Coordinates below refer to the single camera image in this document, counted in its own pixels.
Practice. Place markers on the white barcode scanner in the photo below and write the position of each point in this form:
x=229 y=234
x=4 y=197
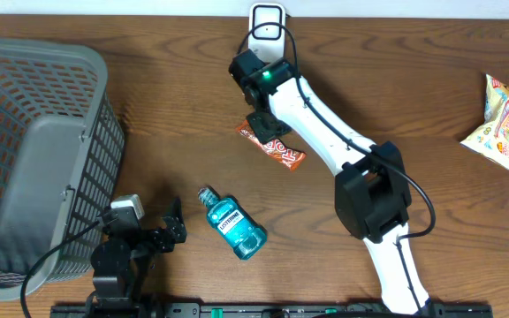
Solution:
x=267 y=40

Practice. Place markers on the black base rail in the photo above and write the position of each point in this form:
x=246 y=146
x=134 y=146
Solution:
x=194 y=310

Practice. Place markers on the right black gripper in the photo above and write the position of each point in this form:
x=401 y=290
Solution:
x=262 y=132

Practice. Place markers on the grey plastic shopping basket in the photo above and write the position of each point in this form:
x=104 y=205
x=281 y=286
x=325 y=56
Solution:
x=60 y=153

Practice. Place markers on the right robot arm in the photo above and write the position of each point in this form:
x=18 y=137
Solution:
x=372 y=192

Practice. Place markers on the wet wipes packet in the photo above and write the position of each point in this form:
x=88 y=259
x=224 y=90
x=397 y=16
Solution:
x=491 y=138

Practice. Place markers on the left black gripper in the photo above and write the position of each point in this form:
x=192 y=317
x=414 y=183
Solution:
x=176 y=224

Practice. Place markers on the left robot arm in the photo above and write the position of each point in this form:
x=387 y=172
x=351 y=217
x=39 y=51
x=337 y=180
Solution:
x=122 y=262

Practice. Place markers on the orange Top snack bar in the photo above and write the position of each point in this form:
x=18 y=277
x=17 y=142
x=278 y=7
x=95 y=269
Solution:
x=275 y=149

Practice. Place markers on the blue Listerine mouthwash bottle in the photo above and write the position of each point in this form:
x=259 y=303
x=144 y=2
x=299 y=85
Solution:
x=244 y=236

